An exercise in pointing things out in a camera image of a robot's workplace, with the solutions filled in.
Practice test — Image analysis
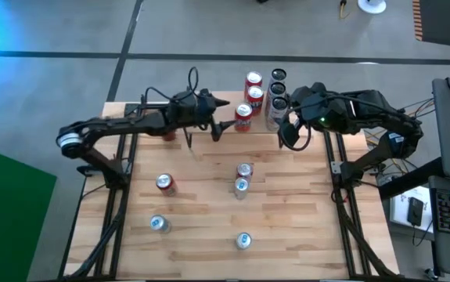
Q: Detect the black phone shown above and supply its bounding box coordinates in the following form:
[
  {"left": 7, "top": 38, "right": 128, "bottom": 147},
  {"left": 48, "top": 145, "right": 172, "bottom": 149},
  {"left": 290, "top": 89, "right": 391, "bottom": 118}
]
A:
[{"left": 407, "top": 197, "right": 425, "bottom": 227}]

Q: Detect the black aluminium table frame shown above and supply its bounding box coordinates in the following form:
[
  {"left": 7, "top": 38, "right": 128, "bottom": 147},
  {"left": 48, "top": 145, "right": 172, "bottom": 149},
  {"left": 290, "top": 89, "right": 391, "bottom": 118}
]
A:
[{"left": 58, "top": 93, "right": 404, "bottom": 282}]

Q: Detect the blue silver Red Bull can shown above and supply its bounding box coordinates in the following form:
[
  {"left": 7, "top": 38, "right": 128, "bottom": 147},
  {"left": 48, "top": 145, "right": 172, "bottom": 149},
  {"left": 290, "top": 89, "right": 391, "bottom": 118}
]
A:
[
  {"left": 235, "top": 231, "right": 254, "bottom": 251},
  {"left": 233, "top": 175, "right": 251, "bottom": 201},
  {"left": 149, "top": 214, "right": 173, "bottom": 234}
]

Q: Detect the wooden shelf black metal frame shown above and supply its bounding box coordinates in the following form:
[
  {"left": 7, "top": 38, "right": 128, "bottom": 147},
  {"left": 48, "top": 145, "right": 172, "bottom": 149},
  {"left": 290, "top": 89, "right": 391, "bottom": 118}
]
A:
[{"left": 183, "top": 85, "right": 293, "bottom": 150}]

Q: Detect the black mat orange striped edge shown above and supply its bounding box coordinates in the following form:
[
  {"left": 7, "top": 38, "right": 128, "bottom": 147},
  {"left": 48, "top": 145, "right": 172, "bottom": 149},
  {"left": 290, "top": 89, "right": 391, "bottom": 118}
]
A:
[{"left": 412, "top": 0, "right": 450, "bottom": 49}]

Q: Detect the green floor mat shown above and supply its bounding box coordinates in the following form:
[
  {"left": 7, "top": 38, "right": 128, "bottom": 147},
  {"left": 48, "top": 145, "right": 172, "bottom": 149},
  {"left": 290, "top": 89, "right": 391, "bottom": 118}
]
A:
[{"left": 0, "top": 143, "right": 58, "bottom": 282}]

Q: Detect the yellow floor cable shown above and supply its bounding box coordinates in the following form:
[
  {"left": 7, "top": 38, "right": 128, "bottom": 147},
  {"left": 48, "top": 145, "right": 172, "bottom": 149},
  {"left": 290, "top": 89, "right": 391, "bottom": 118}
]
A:
[{"left": 367, "top": 99, "right": 437, "bottom": 161}]

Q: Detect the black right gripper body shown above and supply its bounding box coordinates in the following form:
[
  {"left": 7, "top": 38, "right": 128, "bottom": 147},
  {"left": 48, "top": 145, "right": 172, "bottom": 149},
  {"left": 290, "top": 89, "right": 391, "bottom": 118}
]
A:
[{"left": 290, "top": 81, "right": 351, "bottom": 133}]

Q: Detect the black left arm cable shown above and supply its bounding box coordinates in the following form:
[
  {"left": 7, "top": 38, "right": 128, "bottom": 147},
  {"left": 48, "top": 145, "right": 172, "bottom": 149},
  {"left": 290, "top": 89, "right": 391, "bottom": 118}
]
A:
[{"left": 142, "top": 66, "right": 201, "bottom": 103}]

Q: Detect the white paper sheet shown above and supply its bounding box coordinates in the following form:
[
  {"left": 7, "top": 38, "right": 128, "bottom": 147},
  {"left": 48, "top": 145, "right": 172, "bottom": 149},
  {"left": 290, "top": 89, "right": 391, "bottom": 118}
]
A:
[{"left": 388, "top": 186, "right": 434, "bottom": 235}]

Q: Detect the white round stand base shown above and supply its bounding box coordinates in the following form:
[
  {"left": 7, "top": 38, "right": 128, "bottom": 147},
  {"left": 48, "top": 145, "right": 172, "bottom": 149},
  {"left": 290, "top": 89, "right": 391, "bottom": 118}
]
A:
[{"left": 357, "top": 0, "right": 387, "bottom": 15}]

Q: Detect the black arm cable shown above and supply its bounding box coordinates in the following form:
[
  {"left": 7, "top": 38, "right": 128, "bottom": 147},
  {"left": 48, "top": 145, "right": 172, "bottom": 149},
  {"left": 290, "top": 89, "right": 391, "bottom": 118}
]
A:
[
  {"left": 279, "top": 125, "right": 312, "bottom": 153},
  {"left": 142, "top": 66, "right": 201, "bottom": 103}
]

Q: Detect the orange-red Fanta can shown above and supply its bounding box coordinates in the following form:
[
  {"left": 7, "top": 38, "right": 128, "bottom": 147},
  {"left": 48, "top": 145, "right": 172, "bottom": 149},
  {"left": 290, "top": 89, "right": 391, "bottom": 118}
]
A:
[{"left": 234, "top": 102, "right": 254, "bottom": 133}]

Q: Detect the tall white can black lid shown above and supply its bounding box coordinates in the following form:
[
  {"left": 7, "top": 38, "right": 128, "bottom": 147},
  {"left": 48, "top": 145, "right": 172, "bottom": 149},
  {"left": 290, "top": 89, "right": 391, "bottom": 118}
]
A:
[
  {"left": 265, "top": 96, "right": 290, "bottom": 132},
  {"left": 268, "top": 81, "right": 288, "bottom": 99},
  {"left": 270, "top": 67, "right": 288, "bottom": 84}
]

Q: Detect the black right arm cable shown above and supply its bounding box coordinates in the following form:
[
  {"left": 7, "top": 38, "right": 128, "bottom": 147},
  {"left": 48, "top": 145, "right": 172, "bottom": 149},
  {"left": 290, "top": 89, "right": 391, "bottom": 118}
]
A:
[{"left": 279, "top": 125, "right": 312, "bottom": 153}]

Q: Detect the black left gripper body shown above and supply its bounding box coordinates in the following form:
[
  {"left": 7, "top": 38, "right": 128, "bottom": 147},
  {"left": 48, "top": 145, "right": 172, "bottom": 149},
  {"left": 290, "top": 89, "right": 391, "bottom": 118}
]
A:
[{"left": 165, "top": 88, "right": 220, "bottom": 143}]

